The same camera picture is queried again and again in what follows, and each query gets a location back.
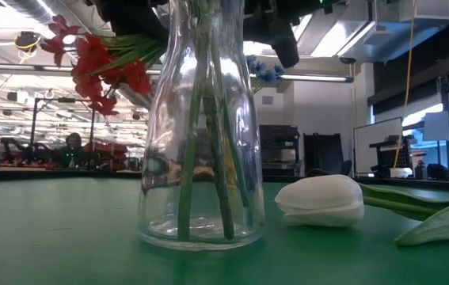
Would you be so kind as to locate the black cabinet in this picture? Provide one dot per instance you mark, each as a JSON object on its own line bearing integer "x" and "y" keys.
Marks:
{"x": 323, "y": 152}

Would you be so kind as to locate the black chair back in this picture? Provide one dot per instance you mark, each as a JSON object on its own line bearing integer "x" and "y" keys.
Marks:
{"x": 438, "y": 170}

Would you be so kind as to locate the clear glass vase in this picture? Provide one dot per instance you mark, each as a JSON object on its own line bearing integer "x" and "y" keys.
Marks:
{"x": 160, "y": 221}

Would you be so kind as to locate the white artificial tulip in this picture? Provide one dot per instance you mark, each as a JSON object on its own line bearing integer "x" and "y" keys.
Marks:
{"x": 319, "y": 200}

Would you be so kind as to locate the white sheet board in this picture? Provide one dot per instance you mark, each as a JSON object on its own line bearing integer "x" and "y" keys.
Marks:
{"x": 446, "y": 124}

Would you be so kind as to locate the blue artificial flower bunch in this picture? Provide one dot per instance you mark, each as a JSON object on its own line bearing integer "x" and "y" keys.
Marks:
{"x": 265, "y": 74}

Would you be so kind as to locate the green table mat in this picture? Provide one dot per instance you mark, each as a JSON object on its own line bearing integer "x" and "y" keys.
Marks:
{"x": 50, "y": 237}

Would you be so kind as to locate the black ceiling fixture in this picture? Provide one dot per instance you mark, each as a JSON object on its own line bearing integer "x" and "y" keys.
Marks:
{"x": 26, "y": 39}

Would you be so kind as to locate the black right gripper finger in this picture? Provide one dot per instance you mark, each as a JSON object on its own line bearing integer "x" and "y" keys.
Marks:
{"x": 287, "y": 43}

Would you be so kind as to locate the person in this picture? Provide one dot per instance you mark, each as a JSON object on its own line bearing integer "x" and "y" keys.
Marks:
{"x": 73, "y": 156}

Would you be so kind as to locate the white board panel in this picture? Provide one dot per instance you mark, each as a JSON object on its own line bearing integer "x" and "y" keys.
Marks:
{"x": 374, "y": 138}

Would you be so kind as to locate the white container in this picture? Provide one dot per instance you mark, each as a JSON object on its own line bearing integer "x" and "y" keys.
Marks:
{"x": 400, "y": 173}

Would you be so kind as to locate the ceiling light tube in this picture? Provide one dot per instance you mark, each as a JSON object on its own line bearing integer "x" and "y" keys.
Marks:
{"x": 315, "y": 78}

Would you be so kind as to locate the black equipment rack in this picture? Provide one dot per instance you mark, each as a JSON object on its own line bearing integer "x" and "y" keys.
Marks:
{"x": 279, "y": 150}

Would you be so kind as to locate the black table border frame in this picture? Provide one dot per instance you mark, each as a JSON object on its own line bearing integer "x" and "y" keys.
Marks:
{"x": 50, "y": 175}

